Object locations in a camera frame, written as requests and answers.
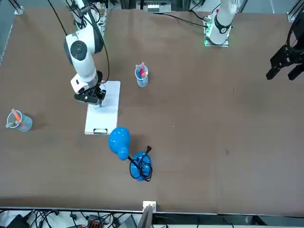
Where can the orange highlighter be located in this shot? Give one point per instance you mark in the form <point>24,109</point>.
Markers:
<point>16,115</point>
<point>143,74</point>

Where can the blue desk lamp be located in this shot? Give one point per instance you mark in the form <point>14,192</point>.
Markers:
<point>123,145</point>

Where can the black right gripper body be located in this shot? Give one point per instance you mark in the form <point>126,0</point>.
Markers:
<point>99,79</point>

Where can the aluminium frame post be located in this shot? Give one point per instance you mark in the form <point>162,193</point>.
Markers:
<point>147,213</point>

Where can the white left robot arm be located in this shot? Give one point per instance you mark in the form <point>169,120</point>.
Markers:
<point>222,23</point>

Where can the blue pen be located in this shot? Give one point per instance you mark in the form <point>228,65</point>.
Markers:
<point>100,104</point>

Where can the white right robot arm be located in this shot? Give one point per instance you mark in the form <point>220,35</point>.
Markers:
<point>83,61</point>

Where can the white paper sheet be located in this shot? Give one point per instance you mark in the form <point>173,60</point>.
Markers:
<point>107,114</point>

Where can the pink pen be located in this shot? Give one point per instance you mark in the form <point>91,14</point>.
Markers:
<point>142,67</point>

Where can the black metal clipboard clip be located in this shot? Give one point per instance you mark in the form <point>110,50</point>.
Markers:
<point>100,130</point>

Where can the clear plastic cup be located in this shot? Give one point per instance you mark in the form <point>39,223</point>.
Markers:
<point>142,80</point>
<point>23,124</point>

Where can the white clipboard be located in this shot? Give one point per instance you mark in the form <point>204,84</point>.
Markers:
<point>102,123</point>

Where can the red and black power strip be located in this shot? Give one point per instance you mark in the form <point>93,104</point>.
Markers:
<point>95,222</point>

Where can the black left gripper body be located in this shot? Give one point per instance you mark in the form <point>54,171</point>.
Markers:
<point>297,42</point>

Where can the green highlighter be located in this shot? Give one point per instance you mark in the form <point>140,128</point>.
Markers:
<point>12,123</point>

